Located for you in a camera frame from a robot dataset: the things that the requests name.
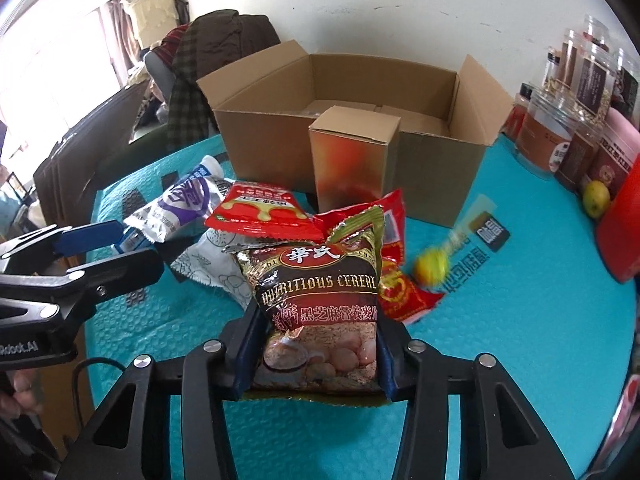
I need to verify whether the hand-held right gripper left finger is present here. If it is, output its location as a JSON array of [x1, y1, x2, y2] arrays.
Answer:
[[55, 305, 266, 480]]

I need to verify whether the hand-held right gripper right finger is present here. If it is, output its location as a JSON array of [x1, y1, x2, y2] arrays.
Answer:
[[375, 321, 583, 480]]

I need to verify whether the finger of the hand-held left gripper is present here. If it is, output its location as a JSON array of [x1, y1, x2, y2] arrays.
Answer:
[[0, 221, 127, 277], [0, 247, 166, 333]]

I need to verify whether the large red snack packet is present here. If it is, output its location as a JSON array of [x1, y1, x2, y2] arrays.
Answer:
[[312, 189, 447, 324]]

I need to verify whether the purple white snack packet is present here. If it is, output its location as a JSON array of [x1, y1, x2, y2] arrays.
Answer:
[[122, 172, 237, 244]]

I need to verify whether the brown gold cereal packet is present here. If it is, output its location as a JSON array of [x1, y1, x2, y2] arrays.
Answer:
[[227, 206, 397, 407]]

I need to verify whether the white grey printed snack packet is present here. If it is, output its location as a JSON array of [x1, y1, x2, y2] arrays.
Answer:
[[169, 229, 257, 312]]

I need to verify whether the blue tube with white cap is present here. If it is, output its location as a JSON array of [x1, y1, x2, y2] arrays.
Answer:
[[112, 155, 226, 257]]

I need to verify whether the small red yellow snack packet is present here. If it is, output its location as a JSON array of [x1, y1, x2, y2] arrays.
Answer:
[[204, 182, 327, 244]]

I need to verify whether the large cardboard box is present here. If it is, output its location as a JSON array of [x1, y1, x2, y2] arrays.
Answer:
[[196, 40, 515, 219]]

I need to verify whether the person's left hand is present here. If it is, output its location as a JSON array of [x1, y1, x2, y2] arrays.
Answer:
[[0, 367, 47, 417]]

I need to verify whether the teal table mat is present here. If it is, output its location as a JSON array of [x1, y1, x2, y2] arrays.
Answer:
[[84, 132, 640, 480]]

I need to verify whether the yellow lollipop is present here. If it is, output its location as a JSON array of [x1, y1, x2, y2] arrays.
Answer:
[[412, 194, 498, 287]]

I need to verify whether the green plaid shirt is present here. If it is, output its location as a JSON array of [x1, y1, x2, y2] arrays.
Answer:
[[166, 25, 217, 137]]

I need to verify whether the small gold carton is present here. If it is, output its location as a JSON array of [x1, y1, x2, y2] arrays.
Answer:
[[308, 106, 402, 214]]

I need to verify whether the curtain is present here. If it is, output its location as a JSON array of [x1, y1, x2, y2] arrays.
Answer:
[[99, 0, 132, 87]]

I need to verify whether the red plaid garment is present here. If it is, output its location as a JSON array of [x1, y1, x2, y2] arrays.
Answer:
[[161, 25, 193, 62]]

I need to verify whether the brown jacket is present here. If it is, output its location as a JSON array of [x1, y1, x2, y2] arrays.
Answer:
[[186, 11, 282, 92]]

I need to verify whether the yellow green lemon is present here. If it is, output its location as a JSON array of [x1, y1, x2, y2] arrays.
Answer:
[[581, 180, 612, 219]]

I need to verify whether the red container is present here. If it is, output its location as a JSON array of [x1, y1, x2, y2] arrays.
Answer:
[[595, 147, 640, 284]]

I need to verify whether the clear jar dark label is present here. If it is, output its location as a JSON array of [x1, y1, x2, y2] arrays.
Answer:
[[554, 125, 608, 193]]

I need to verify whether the small red spice bottle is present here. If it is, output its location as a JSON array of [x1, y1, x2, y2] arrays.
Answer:
[[504, 82, 536, 142]]

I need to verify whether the pink lid container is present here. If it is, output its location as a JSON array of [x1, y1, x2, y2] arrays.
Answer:
[[587, 107, 640, 202]]

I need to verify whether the small bottle black cap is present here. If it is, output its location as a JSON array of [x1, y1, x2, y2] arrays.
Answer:
[[542, 47, 566, 92]]

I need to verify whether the tall clear jar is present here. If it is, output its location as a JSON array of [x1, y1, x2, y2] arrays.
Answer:
[[560, 16, 617, 117]]

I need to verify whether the clear jar with dark lid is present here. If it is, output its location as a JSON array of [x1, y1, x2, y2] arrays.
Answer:
[[607, 49, 640, 122]]

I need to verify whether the black cable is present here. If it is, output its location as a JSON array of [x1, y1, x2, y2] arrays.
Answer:
[[71, 356, 127, 412]]

